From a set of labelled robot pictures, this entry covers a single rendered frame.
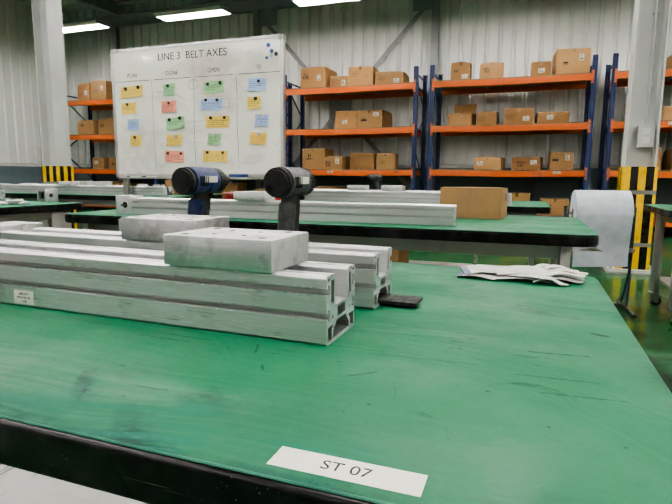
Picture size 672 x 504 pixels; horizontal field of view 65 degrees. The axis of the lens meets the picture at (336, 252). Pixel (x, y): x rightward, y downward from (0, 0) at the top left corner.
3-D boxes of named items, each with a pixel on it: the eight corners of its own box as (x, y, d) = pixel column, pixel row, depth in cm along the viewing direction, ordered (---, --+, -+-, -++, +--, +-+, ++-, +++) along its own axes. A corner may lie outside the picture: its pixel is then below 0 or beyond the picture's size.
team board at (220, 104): (104, 297, 421) (89, 43, 393) (146, 285, 468) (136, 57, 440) (272, 316, 370) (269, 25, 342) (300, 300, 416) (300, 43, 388)
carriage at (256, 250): (164, 284, 70) (162, 233, 69) (212, 271, 80) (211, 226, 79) (271, 295, 64) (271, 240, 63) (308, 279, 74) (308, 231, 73)
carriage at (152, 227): (122, 254, 96) (120, 217, 95) (162, 246, 106) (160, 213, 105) (195, 259, 90) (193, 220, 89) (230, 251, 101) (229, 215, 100)
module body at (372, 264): (3, 271, 109) (0, 231, 108) (45, 264, 118) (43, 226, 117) (373, 309, 80) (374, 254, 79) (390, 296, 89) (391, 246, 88)
